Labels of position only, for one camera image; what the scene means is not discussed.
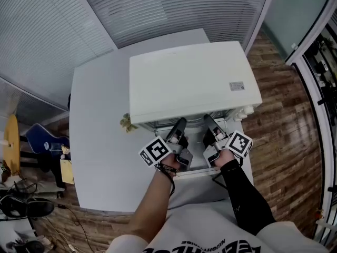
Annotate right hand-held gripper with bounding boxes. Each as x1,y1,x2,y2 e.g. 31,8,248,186
202,114,253,169

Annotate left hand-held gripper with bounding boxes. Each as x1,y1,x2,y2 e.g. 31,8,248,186
138,117,194,172

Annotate person's right forearm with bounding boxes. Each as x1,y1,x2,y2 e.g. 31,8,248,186
220,159,276,236

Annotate person's left forearm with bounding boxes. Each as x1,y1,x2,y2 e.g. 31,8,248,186
128,164,176,245

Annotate white toaster oven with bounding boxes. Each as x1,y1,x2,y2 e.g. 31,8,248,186
128,41,263,181

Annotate person's left hand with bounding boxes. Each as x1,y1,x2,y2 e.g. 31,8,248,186
160,153,182,176

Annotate person's right hand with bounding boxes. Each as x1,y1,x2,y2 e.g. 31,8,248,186
213,149,236,170

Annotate small potted plant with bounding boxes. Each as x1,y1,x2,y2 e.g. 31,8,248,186
120,113,138,133

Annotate person's white printed shirt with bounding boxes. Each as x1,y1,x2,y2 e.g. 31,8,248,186
105,198,330,253

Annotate yellow paper envelope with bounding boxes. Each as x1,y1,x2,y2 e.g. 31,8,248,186
60,159,75,186

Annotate clear plastic water bottle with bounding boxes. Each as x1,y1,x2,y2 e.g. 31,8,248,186
43,141,63,152

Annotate blue chair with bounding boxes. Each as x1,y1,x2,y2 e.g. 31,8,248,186
25,123,71,158

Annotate black office chair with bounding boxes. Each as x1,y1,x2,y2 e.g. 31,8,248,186
0,193,55,220

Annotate yellow round table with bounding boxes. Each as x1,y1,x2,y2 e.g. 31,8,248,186
4,114,21,175

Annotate beaded wrist bracelet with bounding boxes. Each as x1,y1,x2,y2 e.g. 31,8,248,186
157,163,177,175

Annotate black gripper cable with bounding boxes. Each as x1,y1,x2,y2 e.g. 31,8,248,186
212,171,230,188
155,164,176,197

